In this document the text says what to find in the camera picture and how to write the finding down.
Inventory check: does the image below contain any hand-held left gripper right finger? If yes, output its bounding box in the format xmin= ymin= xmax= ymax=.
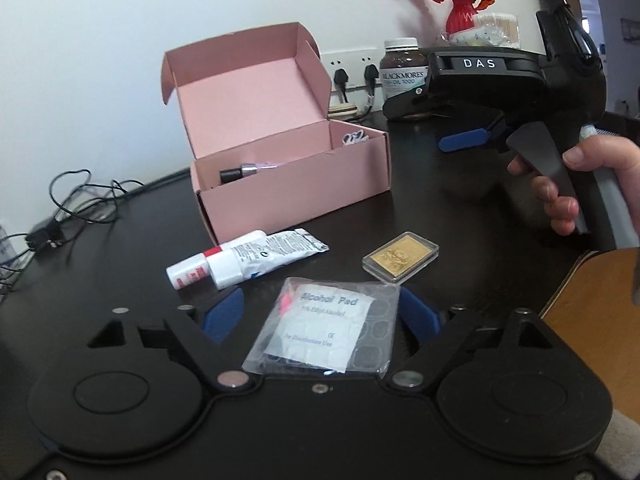
xmin=388 ymin=288 xmax=557 ymax=393

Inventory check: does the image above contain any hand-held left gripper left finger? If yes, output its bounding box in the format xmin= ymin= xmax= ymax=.
xmin=87 ymin=287 xmax=257 ymax=393

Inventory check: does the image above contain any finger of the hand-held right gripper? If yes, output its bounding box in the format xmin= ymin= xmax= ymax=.
xmin=438 ymin=114 xmax=507 ymax=155

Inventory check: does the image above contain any white spray bottle red band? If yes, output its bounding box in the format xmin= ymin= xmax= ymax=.
xmin=166 ymin=230 xmax=269 ymax=292

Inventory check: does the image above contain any white ointment tube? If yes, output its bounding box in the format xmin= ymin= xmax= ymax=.
xmin=212 ymin=228 xmax=330 ymax=291

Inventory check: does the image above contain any clear bag of alcohol pads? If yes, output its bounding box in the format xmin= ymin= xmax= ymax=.
xmin=241 ymin=276 xmax=401 ymax=379

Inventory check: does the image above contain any pink cardboard box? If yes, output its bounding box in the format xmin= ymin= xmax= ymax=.
xmin=161 ymin=22 xmax=392 ymax=245

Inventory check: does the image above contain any black desktop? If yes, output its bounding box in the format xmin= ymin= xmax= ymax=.
xmin=0 ymin=106 xmax=640 ymax=480

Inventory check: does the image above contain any person's right hand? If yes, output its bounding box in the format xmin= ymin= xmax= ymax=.
xmin=507 ymin=135 xmax=640 ymax=239

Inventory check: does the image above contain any white dotted packet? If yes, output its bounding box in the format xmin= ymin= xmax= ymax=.
xmin=442 ymin=27 xmax=506 ymax=50

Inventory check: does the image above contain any cotton swab container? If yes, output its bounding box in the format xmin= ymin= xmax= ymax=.
xmin=472 ymin=11 xmax=521 ymax=49

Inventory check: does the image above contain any gold card in clear case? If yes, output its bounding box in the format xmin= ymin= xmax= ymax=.
xmin=361 ymin=231 xmax=440 ymax=283

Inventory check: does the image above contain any red vase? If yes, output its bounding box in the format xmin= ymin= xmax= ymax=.
xmin=445 ymin=0 xmax=476 ymax=36

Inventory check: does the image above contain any brown supplement bottle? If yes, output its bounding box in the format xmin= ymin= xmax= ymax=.
xmin=378 ymin=37 xmax=435 ymax=122

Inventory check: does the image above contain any black silver lipstick tube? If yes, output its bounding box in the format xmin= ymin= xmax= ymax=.
xmin=218 ymin=159 xmax=274 ymax=186

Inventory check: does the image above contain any black power adapter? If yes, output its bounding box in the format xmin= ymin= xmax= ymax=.
xmin=26 ymin=217 xmax=64 ymax=251

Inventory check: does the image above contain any cream cable winder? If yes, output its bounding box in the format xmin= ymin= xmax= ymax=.
xmin=327 ymin=103 xmax=360 ymax=122

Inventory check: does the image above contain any white wall socket plate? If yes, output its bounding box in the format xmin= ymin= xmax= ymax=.
xmin=354 ymin=48 xmax=382 ymax=88
xmin=320 ymin=52 xmax=357 ymax=92

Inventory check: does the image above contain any tangle of black cables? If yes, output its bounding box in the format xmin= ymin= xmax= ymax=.
xmin=0 ymin=168 xmax=152 ymax=302

